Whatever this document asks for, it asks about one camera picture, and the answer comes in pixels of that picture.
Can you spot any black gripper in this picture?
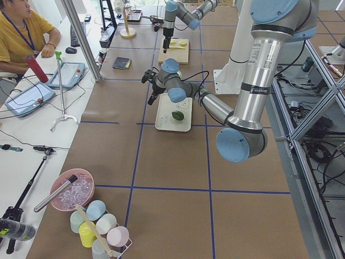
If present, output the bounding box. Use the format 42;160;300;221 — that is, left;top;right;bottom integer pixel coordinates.
163;28;173;53
147;77;165;105

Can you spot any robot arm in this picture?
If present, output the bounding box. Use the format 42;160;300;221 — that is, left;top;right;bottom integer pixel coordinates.
163;0;219;53
142;1;319;162

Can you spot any steel tube in bowl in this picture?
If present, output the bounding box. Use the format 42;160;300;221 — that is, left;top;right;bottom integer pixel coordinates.
33;174;78;213

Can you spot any pink bowl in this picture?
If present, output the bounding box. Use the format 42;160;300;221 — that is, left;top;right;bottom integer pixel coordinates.
51;168;95;212

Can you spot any yellow plastic knife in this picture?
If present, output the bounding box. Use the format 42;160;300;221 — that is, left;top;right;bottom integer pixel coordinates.
169;46;186;50

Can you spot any metal scoop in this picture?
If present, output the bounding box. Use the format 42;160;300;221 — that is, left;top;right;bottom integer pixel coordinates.
141;15;164;24

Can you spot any wooden cutting board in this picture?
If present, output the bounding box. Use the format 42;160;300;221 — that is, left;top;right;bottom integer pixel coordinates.
158;38;189;64

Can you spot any cream bear serving tray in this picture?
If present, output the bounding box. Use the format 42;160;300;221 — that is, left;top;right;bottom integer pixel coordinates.
155;93;192;132

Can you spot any green avocado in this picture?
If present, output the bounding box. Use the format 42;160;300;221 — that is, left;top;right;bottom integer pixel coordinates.
171;111;184;121

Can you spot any black tray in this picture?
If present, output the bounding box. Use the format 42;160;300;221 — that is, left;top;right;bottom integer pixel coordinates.
127;10;142;22

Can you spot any wooden mug tree stand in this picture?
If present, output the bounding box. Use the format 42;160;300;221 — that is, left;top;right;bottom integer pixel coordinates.
115;1;136;39

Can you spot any folded grey yellow cloth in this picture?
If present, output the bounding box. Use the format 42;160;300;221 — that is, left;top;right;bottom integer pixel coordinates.
112;57;132;70

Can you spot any far teach pendant tablet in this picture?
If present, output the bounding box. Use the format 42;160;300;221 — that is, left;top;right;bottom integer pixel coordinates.
46;62;86;89

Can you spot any teach pendant tablet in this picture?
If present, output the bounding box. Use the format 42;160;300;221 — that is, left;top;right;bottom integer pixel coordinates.
46;62;86;89
5;81;56;117

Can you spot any black keyboard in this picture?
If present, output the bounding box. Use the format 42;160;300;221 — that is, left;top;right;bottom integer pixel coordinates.
70;21;87;48

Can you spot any black computer mouse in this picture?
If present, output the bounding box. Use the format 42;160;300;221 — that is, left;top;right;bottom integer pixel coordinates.
65;46;77;54

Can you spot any metal stand with green clip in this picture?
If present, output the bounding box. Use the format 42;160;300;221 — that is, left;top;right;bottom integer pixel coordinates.
50;51;79;133

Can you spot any red bottle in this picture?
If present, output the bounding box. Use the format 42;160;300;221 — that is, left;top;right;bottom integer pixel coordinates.
25;56;49;83

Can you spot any near teach pendant tablet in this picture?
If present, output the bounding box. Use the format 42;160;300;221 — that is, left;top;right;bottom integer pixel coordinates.
5;81;56;117

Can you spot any blue cup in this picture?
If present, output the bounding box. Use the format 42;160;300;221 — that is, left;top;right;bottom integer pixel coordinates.
86;200;106;221

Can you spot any white cup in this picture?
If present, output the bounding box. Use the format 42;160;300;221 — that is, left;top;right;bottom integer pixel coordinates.
96;213;117;235

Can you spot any person in yellow shirt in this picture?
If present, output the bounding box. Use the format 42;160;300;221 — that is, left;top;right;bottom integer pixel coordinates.
1;1;61;74

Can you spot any pink cup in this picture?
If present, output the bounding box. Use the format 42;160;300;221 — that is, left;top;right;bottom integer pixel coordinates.
106;226;129;247

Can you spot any mint green cup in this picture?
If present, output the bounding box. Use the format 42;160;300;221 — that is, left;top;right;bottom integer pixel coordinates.
70;210;85;234

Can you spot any smart watch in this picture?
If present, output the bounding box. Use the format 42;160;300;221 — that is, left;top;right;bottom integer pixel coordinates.
0;144;23;152

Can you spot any yellow cup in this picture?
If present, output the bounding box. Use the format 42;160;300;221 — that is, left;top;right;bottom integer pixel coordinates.
79;222;96;248

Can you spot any grey cup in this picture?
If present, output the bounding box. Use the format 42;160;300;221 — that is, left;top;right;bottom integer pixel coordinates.
92;239;110;259

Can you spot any black tripod stick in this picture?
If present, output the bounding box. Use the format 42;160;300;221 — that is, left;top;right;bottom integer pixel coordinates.
0;145;57;255

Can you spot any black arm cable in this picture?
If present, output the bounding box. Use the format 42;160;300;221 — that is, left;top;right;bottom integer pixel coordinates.
181;70;210;95

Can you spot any aluminium frame post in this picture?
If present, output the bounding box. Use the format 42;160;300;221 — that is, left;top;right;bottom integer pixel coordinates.
61;0;102;82

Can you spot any wooden cup rack handle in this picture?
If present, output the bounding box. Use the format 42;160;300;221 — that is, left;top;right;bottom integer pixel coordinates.
75;205;115;257

